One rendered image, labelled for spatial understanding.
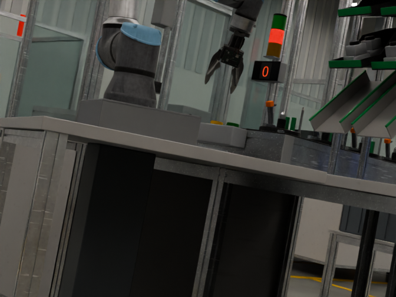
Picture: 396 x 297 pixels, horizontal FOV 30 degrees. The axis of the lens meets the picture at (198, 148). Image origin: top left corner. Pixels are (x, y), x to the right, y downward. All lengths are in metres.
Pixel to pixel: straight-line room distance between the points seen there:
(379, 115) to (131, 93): 0.73
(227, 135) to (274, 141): 0.15
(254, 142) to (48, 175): 0.85
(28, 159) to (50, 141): 1.50
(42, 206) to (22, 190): 1.49
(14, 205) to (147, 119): 1.25
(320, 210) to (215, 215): 5.34
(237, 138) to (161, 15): 1.24
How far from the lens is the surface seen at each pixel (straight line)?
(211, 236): 2.26
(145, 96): 2.04
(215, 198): 2.27
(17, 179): 3.16
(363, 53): 2.26
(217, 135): 2.29
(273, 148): 2.23
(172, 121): 2.04
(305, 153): 2.30
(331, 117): 2.30
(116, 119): 1.99
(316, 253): 7.55
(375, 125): 2.19
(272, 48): 2.68
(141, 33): 2.06
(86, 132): 1.61
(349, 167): 2.50
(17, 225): 3.12
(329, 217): 7.48
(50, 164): 1.62
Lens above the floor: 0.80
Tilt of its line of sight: 2 degrees up
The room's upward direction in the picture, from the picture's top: 10 degrees clockwise
